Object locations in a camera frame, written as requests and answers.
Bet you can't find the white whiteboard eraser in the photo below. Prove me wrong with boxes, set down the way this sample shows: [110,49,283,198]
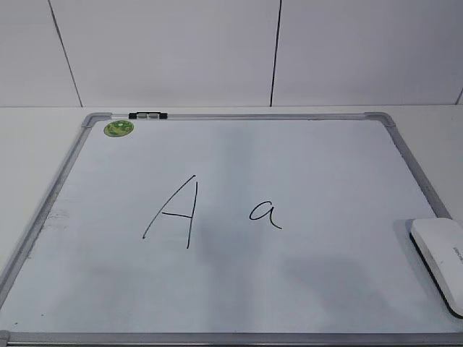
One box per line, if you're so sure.
[409,218,462,317]

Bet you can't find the round green magnet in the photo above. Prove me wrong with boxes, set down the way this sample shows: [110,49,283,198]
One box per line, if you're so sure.
[103,120,135,137]

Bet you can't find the white board with grey frame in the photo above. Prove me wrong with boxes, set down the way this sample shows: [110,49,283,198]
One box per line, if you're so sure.
[1,112,462,346]

